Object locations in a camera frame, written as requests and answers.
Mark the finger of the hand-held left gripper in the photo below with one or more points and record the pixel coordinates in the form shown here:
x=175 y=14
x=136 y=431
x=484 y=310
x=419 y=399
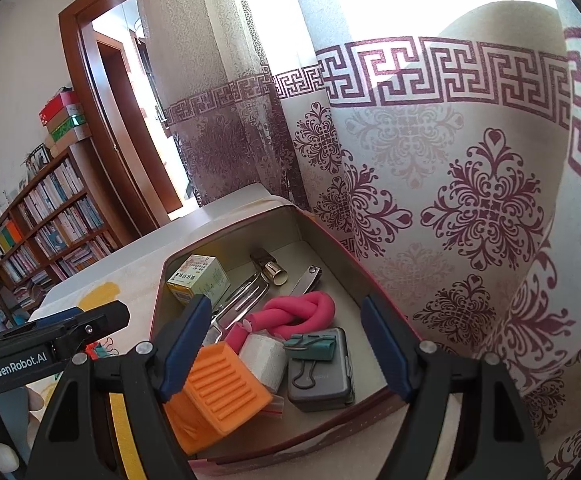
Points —
x=55 y=317
x=95 y=322

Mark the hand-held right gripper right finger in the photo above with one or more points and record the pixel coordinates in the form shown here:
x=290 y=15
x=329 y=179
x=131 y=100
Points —
x=388 y=350

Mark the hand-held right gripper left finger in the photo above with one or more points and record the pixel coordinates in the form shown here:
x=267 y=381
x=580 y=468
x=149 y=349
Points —
x=185 y=345

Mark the orange ribbed toy cube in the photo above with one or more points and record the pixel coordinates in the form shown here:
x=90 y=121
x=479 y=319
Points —
x=220 y=390

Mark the white green medicine box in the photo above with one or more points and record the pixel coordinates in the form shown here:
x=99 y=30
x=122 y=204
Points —
x=198 y=277

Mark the brown gold lipstick tube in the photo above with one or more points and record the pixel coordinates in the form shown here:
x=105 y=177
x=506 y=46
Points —
x=270 y=267

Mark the red tin container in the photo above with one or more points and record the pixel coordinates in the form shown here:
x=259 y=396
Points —
x=320 y=240

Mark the person's left hand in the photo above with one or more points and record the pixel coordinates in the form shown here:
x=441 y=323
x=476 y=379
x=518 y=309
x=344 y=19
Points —
x=35 y=406

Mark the small green binder clip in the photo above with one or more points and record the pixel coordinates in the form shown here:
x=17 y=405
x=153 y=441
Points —
x=108 y=349

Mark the white yellow towel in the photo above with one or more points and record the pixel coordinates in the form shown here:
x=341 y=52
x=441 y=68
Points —
x=135 y=290

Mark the grey plastic case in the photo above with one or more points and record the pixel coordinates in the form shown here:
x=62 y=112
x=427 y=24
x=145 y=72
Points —
x=330 y=385

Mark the teal binder clip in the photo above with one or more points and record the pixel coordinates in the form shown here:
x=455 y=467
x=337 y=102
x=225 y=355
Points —
x=315 y=347

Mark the white tape roll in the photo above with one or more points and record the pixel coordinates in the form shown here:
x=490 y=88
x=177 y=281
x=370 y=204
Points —
x=265 y=360

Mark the pink foam twist curler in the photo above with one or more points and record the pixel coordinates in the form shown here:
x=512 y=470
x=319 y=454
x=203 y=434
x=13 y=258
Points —
x=295 y=310

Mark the small clear plastic bag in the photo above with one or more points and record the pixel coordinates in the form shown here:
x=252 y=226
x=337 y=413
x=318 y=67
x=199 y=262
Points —
x=273 y=406

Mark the metal nail clipper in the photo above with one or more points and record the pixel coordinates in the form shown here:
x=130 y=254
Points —
x=305 y=280

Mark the rows of books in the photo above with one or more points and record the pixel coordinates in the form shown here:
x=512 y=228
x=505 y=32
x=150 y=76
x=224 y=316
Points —
x=55 y=190

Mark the curved wooden bookshelf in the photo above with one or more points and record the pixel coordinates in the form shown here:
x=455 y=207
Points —
x=101 y=195

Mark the white curtain purple pattern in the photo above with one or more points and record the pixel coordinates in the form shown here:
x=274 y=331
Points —
x=470 y=210

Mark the brown cardboard box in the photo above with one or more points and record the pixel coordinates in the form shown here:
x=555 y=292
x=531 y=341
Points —
x=70 y=142

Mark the sheer patterned curtain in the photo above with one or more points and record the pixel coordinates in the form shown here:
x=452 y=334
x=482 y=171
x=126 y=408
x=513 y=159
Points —
x=210 y=135

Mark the red box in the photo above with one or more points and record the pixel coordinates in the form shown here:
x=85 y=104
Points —
x=58 y=105

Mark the photo frame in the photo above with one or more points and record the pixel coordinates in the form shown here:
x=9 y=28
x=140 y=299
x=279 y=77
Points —
x=38 y=157

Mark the wooden door frame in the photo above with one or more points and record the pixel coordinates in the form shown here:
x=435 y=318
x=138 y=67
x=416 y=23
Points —
x=78 y=60

